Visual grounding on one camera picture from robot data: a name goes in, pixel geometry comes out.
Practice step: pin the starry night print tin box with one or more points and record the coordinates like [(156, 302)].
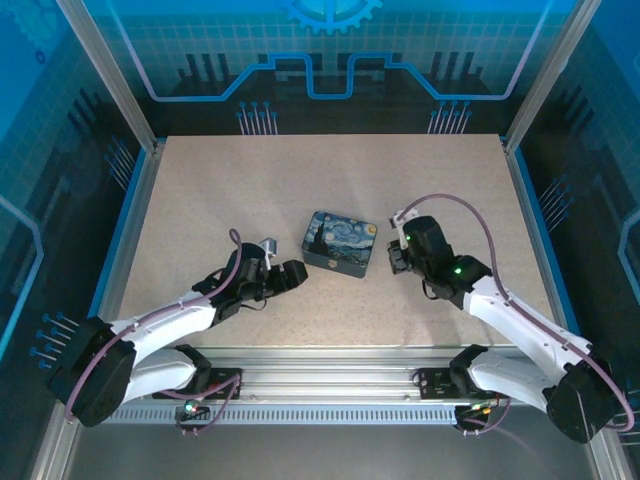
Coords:
[(340, 240)]

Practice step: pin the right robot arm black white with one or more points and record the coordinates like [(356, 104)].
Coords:
[(525, 320)]

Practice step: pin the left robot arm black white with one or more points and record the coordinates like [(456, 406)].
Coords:
[(160, 322)]

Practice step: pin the slotted metal strip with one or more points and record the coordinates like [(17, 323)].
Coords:
[(325, 415)]

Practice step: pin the grey steel bottom panel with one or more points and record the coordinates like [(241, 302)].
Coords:
[(320, 455)]

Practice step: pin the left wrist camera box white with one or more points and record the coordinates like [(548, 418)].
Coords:
[(270, 246)]

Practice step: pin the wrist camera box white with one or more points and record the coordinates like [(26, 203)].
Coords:
[(400, 218), (270, 246)]

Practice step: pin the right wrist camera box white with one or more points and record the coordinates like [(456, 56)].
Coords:
[(400, 218)]

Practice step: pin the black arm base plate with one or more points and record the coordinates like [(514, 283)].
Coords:
[(435, 382), (227, 382)]

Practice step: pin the aluminium side rail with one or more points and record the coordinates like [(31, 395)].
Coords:
[(125, 240), (545, 225)]

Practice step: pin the aluminium frame cross rail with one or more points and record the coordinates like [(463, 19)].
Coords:
[(325, 375)]

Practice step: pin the aluminium frame post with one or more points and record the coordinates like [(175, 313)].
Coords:
[(110, 65), (545, 75)]

